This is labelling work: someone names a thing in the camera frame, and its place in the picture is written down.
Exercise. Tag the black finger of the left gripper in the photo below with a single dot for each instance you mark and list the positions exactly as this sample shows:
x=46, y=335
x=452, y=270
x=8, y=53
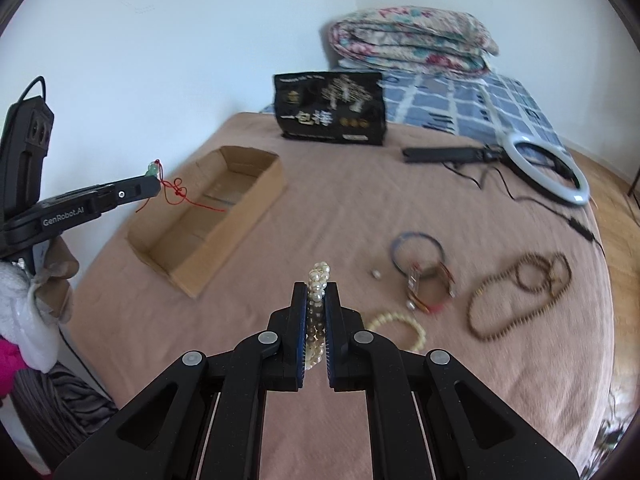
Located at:
x=135, y=189

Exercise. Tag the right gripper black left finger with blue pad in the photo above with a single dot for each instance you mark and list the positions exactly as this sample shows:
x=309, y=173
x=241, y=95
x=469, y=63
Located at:
x=202, y=418

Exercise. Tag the jade pendant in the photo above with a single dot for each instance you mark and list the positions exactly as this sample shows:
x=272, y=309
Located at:
x=174, y=192

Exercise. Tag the pink brown blanket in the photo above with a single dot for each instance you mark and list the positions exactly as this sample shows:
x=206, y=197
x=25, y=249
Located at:
x=343, y=205

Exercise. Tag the white gloved hand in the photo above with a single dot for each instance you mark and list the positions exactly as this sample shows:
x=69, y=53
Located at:
x=33, y=307

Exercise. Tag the open cardboard box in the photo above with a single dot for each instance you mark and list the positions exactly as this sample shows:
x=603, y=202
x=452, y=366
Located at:
x=188, y=245

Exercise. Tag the folded floral quilt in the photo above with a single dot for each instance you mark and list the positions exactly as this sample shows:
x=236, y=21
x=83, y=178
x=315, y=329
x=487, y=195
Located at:
x=414, y=39

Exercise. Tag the blue bangle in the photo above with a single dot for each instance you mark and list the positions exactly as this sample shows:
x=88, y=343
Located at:
x=416, y=249

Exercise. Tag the dark striped fabric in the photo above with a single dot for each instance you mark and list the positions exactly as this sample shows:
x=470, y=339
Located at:
x=59, y=411

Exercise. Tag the white ring light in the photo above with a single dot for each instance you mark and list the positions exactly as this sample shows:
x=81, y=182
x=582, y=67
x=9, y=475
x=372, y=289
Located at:
x=547, y=168

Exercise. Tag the black folded tripod stand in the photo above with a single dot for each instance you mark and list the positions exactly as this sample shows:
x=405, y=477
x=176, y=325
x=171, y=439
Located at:
x=457, y=156

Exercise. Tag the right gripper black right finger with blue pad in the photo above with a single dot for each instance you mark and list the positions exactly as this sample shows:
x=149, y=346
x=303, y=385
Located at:
x=429, y=416

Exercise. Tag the black snack bag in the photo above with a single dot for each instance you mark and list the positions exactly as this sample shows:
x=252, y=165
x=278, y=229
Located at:
x=331, y=107

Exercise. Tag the blue plaid bed sheet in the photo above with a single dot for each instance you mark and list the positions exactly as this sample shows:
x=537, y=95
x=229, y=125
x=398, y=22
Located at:
x=484, y=109

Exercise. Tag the pink cloth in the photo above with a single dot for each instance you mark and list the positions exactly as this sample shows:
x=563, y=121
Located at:
x=11, y=362

